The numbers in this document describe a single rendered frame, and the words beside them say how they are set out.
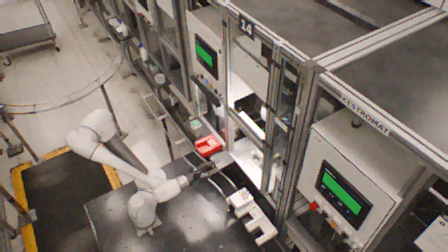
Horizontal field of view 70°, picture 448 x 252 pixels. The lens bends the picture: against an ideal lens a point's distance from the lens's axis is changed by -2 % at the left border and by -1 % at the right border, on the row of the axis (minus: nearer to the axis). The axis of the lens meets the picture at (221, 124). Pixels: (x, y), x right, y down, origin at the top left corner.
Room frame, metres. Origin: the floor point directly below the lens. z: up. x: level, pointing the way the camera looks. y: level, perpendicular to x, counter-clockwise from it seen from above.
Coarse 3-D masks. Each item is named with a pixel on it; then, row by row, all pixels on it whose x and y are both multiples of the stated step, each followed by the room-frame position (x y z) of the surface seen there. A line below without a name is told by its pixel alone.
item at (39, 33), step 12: (0, 0) 4.32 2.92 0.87; (12, 0) 4.26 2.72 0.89; (24, 0) 4.28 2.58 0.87; (48, 24) 4.74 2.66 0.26; (0, 36) 4.45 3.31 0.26; (12, 36) 4.43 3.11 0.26; (24, 36) 4.41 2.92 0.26; (36, 36) 4.39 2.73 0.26; (48, 36) 4.37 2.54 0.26; (0, 48) 4.11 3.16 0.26; (12, 48) 4.10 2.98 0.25; (0, 60) 4.01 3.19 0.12
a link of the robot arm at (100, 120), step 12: (84, 120) 1.31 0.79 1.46; (96, 120) 1.31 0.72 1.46; (108, 120) 1.36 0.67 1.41; (96, 132) 1.25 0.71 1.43; (108, 132) 1.30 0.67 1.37; (108, 144) 1.28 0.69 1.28; (120, 144) 1.30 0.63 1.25; (120, 156) 1.26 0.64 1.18; (132, 156) 1.29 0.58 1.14; (144, 168) 1.28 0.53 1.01; (156, 168) 1.36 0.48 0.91
